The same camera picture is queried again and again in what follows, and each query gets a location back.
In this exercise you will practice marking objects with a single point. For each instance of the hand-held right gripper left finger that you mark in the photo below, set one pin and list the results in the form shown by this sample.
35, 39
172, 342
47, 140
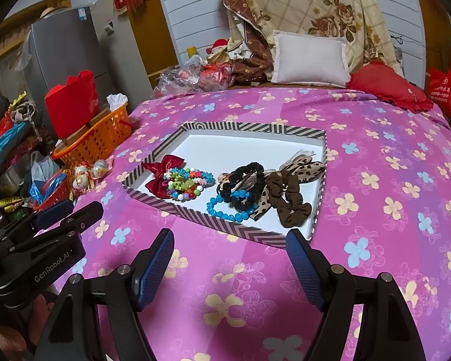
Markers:
154, 267

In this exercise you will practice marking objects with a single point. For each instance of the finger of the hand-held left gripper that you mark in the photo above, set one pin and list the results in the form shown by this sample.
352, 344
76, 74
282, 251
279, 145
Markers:
54, 210
82, 216

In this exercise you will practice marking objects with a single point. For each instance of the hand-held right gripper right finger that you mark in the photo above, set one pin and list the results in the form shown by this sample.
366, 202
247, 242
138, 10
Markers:
304, 267

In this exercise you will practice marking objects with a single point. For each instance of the striped tray box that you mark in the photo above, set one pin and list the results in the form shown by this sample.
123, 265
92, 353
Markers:
229, 229

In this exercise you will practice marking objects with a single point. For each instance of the black scrunchie with ornament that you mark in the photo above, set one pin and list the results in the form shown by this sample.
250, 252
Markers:
255, 169

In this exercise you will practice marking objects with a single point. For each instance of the person's left hand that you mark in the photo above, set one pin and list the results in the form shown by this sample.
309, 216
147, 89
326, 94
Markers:
7, 346

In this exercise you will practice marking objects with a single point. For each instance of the blue foil packet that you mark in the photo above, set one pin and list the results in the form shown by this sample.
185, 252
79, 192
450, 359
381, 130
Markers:
45, 190

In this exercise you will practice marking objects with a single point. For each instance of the doll face wrapped candy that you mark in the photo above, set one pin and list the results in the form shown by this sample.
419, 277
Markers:
80, 169
79, 185

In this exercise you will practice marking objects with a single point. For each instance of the grey plastic bag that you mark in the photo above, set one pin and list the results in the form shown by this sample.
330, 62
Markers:
43, 167

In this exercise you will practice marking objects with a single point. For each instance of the silver wrapped candy ball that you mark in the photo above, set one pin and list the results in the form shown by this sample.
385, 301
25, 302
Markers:
99, 169

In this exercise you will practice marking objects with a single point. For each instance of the brown scrunchie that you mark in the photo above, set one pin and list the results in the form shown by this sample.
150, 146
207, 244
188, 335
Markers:
289, 210

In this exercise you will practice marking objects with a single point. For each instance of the orange plastic basket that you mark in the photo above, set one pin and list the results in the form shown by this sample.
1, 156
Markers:
97, 139

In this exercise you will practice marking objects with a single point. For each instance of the red velvet bow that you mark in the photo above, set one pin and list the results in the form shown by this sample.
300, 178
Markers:
158, 188

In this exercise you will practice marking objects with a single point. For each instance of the blue cloth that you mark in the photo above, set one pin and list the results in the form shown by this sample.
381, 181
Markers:
11, 139

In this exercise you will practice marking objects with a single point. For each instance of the leopard print bow scrunchie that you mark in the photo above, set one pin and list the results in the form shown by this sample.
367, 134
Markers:
308, 169

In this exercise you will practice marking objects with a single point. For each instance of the brown cardboard box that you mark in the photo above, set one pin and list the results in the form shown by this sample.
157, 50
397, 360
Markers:
97, 116

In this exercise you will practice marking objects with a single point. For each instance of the red gift box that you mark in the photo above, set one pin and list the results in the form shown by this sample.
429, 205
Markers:
71, 105

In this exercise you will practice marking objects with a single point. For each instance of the white tissue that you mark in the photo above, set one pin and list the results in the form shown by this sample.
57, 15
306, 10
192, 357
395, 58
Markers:
117, 100

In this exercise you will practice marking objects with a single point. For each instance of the pink floral blanket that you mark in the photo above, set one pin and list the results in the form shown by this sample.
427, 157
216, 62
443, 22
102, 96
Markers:
360, 158

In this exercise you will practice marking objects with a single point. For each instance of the grey refrigerator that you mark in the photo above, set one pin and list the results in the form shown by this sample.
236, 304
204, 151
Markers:
60, 52

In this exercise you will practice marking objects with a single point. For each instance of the clear plastic bags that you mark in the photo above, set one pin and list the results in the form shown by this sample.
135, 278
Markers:
188, 79

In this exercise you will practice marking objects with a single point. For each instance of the wooden door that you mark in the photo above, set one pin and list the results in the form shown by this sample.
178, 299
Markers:
158, 45

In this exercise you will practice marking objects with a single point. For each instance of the yellow cup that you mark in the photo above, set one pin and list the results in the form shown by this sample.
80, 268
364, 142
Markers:
191, 52

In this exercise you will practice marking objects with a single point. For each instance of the straw hat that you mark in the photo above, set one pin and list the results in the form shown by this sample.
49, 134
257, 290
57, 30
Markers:
48, 13

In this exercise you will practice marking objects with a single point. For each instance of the red pillow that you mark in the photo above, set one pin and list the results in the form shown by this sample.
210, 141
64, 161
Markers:
387, 82

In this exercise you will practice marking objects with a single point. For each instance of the white pillow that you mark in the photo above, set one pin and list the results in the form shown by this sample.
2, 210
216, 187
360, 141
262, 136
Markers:
308, 60

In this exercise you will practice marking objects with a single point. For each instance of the red plush toy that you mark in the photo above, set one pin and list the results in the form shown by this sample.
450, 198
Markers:
218, 47

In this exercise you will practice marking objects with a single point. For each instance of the red shopping bag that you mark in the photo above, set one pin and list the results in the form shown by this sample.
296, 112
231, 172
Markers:
447, 90

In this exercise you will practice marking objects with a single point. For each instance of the cream floral quilt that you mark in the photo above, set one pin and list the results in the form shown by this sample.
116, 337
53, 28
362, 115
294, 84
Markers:
323, 0

